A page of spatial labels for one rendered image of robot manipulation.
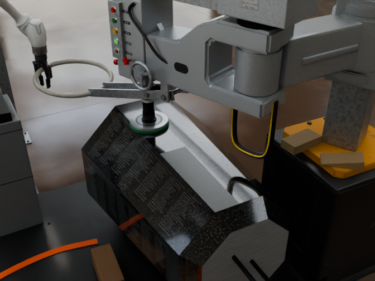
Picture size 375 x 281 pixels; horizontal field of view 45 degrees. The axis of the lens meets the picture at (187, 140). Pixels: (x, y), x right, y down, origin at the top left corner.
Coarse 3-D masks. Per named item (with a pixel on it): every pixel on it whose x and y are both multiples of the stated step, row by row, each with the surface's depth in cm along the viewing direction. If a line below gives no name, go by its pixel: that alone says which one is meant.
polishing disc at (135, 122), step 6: (138, 114) 256; (156, 114) 256; (162, 114) 256; (132, 120) 250; (138, 120) 250; (156, 120) 250; (162, 120) 250; (168, 120) 251; (132, 126) 246; (138, 126) 245; (144, 126) 245; (150, 126) 245; (156, 126) 245; (162, 126) 245
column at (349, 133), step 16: (336, 96) 228; (352, 96) 223; (368, 96) 219; (336, 112) 232; (352, 112) 227; (368, 112) 232; (336, 128) 236; (352, 128) 231; (336, 144) 240; (352, 144) 235
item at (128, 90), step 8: (96, 88) 263; (112, 88) 270; (120, 88) 265; (128, 88) 259; (136, 88) 255; (176, 88) 233; (96, 96) 265; (104, 96) 259; (112, 96) 254; (120, 96) 249; (128, 96) 244; (136, 96) 240; (144, 96) 236; (152, 96) 231; (160, 96) 222
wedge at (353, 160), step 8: (344, 152) 230; (352, 152) 228; (360, 152) 227; (320, 160) 229; (328, 160) 227; (336, 160) 225; (344, 160) 224; (352, 160) 223; (360, 160) 221; (352, 168) 222; (360, 168) 221
